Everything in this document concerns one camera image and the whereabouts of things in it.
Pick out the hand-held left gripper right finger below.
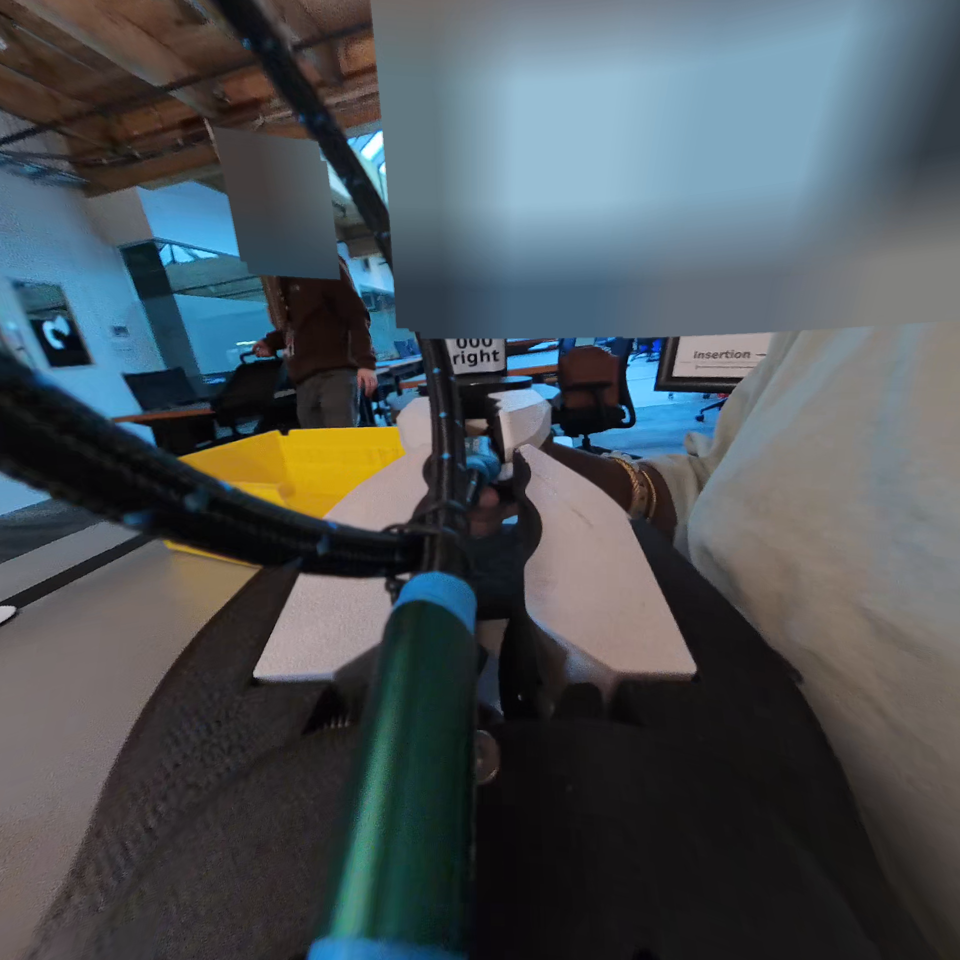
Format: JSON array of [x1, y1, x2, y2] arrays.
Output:
[[502, 442, 700, 715]]

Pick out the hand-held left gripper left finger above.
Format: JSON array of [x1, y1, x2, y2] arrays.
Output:
[[252, 450, 436, 684]]

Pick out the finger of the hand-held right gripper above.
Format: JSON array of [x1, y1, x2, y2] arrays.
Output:
[[463, 392, 558, 483], [393, 394, 438, 456]]

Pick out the yellow plastic bins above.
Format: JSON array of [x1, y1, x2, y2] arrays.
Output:
[[163, 426, 408, 565]]

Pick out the green plug braided hdmi cable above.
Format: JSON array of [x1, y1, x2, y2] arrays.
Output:
[[0, 0, 505, 960]]

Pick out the person's right hand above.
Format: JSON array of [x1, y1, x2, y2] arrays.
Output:
[[466, 441, 629, 543]]

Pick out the brown office chair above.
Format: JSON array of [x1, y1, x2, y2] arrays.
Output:
[[553, 343, 639, 453]]

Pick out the black office chair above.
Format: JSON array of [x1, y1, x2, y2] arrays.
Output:
[[212, 352, 288, 438]]

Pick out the black framed sign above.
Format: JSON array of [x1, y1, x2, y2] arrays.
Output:
[[654, 333, 775, 396]]

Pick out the person in cream sweater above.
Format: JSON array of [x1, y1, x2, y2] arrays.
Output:
[[651, 324, 960, 960]]

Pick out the long desk with black chairs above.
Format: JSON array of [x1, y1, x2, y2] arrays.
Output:
[[112, 390, 297, 455]]

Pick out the gold wrist bracelet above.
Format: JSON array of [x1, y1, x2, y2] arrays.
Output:
[[613, 454, 660, 524]]

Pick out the phone icon wall sign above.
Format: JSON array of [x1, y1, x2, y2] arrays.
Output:
[[11, 279, 95, 370]]

